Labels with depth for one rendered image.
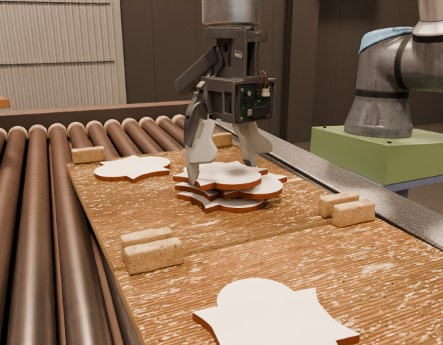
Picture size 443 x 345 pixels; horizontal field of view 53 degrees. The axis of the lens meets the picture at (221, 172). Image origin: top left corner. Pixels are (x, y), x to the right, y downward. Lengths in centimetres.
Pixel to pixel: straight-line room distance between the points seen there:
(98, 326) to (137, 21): 366
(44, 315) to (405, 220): 49
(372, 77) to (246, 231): 58
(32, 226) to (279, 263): 35
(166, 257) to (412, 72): 68
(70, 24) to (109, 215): 330
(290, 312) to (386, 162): 59
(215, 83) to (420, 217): 36
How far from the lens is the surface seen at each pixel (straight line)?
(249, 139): 65
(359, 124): 104
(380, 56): 103
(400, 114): 105
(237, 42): 56
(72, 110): 134
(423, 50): 97
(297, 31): 455
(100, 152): 86
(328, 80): 496
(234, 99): 55
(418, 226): 68
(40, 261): 57
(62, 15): 385
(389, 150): 94
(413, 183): 102
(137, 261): 47
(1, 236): 65
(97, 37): 389
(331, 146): 107
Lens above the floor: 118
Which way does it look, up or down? 18 degrees down
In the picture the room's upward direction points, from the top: straight up
